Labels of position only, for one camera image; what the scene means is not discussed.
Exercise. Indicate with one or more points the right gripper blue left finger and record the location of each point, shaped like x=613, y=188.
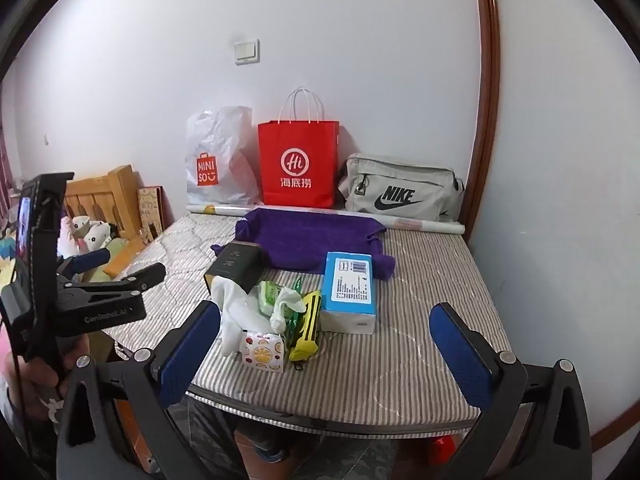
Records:
x=181, y=351

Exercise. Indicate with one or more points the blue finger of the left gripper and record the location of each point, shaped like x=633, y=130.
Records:
x=142, y=280
x=80, y=264

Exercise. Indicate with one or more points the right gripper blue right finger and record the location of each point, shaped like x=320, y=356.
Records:
x=466, y=353

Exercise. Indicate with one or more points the white cotton gloves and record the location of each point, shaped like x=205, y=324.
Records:
x=239, y=314

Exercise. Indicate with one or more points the lemon print tissue packet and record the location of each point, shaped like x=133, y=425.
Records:
x=265, y=352

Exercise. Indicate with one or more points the green tissue pack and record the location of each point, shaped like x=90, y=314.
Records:
x=279, y=304

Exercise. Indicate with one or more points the yellow black pouch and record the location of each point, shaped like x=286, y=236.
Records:
x=305, y=340

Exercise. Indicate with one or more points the person's left hand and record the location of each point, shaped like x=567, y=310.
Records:
x=20, y=398

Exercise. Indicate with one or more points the plush toys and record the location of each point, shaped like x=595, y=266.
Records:
x=81, y=235

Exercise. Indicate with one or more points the wooden headboard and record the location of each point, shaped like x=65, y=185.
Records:
x=112, y=198

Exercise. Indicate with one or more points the dark green tea box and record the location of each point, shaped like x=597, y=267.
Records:
x=239, y=262

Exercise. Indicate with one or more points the brown patterned book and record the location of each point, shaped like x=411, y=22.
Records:
x=151, y=212

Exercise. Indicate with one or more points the purple towel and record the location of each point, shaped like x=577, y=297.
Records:
x=292, y=241

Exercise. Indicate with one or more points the blue tissue box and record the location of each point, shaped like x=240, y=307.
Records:
x=348, y=294

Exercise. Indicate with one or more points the white Miniso plastic bag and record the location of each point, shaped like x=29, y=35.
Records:
x=217, y=171

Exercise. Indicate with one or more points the rolled paper poster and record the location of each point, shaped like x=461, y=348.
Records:
x=390, y=222

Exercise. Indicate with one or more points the grey Nike waist bag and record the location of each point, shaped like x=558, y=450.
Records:
x=395, y=187

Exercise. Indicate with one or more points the red Haidilao paper bag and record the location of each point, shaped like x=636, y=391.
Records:
x=298, y=155

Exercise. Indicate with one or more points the brown wooden door frame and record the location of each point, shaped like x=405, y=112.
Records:
x=487, y=113

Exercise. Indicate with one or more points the white wall switch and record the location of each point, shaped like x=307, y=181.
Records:
x=246, y=52

